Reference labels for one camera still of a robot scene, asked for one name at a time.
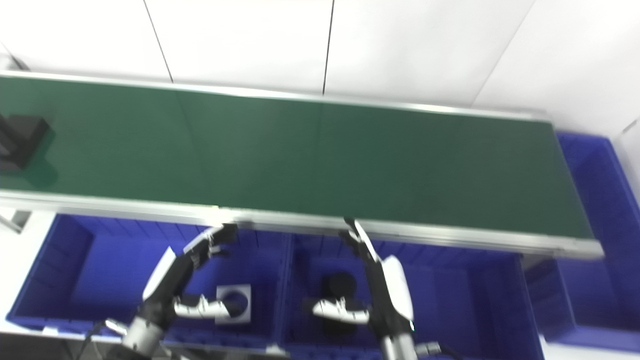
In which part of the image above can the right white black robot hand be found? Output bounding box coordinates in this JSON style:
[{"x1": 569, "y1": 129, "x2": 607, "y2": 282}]
[{"x1": 312, "y1": 218, "x2": 416, "y2": 338}]

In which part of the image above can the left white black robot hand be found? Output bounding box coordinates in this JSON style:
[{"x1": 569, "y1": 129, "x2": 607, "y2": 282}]
[{"x1": 141, "y1": 223, "x2": 240, "y2": 328}]

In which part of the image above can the black block part with cylinder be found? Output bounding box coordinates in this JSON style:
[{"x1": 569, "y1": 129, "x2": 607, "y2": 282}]
[
  {"x1": 0, "y1": 114, "x2": 52, "y2": 172},
  {"x1": 320, "y1": 272, "x2": 373, "y2": 337}
]

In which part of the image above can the blue plastic bin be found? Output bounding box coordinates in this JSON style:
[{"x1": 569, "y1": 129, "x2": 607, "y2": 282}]
[
  {"x1": 522, "y1": 131, "x2": 640, "y2": 353},
  {"x1": 280, "y1": 232, "x2": 546, "y2": 360},
  {"x1": 6, "y1": 214, "x2": 291, "y2": 351}
]

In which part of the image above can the grey square part with hole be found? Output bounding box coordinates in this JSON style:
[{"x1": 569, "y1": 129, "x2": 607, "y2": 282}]
[{"x1": 215, "y1": 284, "x2": 252, "y2": 325}]

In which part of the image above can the aluminium conveyor leg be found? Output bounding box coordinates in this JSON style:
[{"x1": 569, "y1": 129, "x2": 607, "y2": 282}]
[{"x1": 0, "y1": 210, "x2": 33, "y2": 235}]

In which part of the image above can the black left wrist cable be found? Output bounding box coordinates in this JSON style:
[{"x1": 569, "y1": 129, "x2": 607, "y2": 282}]
[{"x1": 82, "y1": 319, "x2": 129, "y2": 360}]

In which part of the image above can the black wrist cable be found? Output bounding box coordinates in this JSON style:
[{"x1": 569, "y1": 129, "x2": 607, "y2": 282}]
[
  {"x1": 82, "y1": 319, "x2": 129, "y2": 360},
  {"x1": 414, "y1": 342, "x2": 463, "y2": 360}
]

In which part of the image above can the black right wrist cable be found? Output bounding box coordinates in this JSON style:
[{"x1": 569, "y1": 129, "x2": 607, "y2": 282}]
[{"x1": 414, "y1": 342, "x2": 463, "y2": 360}]

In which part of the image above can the green conveyor belt aluminium frame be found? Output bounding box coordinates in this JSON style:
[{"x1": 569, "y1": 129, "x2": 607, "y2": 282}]
[{"x1": 0, "y1": 70, "x2": 606, "y2": 261}]

